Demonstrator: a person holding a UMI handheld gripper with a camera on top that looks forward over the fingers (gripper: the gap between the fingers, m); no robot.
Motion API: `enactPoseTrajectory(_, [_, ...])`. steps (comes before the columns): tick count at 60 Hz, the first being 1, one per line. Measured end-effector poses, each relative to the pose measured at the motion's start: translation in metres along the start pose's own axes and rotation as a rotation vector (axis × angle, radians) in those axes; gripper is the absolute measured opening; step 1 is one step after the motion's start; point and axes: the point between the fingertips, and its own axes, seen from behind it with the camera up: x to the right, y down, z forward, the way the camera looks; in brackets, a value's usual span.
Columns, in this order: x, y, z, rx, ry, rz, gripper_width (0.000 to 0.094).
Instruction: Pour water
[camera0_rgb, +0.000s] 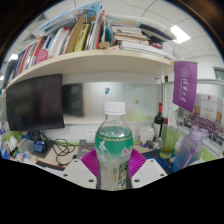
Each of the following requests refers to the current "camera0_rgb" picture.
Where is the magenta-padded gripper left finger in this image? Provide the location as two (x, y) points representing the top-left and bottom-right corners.
(60, 148), (100, 190)

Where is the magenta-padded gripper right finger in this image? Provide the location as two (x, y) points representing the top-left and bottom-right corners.
(126, 148), (168, 190)

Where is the green-labelled clear drink bottle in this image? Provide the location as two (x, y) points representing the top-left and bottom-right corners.
(94, 101), (134, 192)

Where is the purple translucent water bottle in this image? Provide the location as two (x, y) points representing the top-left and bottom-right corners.
(172, 126), (204, 173)

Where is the grey metal laptop stand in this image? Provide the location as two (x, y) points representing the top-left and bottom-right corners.
(77, 139), (98, 159)

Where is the white lidded jar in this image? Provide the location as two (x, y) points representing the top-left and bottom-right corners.
(138, 125), (155, 148)

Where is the clear green tumbler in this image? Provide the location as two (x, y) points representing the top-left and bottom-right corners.
(159, 128), (181, 159)

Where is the dark wine bottle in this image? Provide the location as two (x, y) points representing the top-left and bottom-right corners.
(153, 102), (165, 141)

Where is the small blue box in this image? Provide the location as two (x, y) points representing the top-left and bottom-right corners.
(33, 140), (46, 154)

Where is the small black panel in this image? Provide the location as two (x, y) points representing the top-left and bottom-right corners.
(61, 83), (84, 118)

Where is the clear plastic box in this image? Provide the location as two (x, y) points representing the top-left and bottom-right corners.
(16, 138), (36, 154)

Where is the group photo poster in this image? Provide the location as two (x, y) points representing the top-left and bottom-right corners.
(176, 93), (224, 148)

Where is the black computer monitor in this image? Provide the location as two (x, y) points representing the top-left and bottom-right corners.
(5, 73), (66, 132)

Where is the purple pennant flag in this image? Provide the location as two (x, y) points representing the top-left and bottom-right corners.
(172, 60), (198, 113)

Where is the wooden shelf with books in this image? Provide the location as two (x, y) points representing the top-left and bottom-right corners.
(1, 0), (198, 91)

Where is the white wall power socket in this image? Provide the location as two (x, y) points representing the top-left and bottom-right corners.
(85, 128), (98, 141)

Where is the black cable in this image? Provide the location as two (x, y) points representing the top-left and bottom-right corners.
(49, 138), (79, 158)

